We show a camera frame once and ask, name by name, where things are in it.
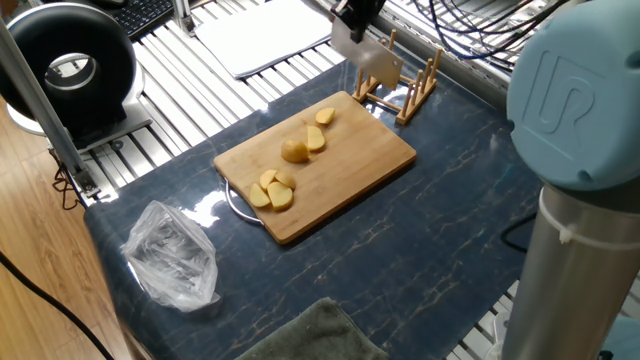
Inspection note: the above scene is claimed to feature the wooden cutting board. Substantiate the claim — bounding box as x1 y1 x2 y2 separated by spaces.
213 90 418 246

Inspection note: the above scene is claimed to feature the grey-green towel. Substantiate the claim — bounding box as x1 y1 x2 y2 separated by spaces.
234 297 391 360

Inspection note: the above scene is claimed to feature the wooden peg rack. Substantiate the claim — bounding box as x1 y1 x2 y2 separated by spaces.
351 28 445 126

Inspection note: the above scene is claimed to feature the black floor cable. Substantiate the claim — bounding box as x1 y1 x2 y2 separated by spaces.
0 249 116 360

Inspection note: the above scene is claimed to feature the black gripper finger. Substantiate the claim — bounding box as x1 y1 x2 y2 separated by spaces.
365 0 388 31
343 0 370 44

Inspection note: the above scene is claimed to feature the clear plastic bag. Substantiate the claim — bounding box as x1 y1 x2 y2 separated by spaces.
121 200 221 314

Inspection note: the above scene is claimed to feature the potato half with skin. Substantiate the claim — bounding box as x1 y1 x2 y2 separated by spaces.
280 138 311 164

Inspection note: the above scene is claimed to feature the hanging black cable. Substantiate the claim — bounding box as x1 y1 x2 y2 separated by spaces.
501 212 539 254

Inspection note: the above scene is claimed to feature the tangled black cable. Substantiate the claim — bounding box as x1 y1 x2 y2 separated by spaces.
51 149 85 211

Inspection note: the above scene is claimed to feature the white paper pad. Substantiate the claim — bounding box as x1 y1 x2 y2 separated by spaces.
193 0 334 80

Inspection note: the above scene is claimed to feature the short aluminium post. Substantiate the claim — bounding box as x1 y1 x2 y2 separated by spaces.
172 0 197 37

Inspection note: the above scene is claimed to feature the slanted aluminium post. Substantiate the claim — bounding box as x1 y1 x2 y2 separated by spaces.
0 19 101 199

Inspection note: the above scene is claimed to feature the black keyboard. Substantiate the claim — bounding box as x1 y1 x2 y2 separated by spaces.
107 0 176 40

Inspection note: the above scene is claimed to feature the steel cleaver knife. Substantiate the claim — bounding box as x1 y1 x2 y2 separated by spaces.
327 0 405 92

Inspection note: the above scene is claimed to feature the black ring-shaped device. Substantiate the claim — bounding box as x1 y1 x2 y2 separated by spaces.
0 2 154 154

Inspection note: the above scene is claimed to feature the black gripper cable bundle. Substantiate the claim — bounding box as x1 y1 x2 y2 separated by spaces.
414 0 571 61

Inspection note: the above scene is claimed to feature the dark blue marbled mat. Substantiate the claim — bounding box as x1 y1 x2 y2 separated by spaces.
83 42 544 360

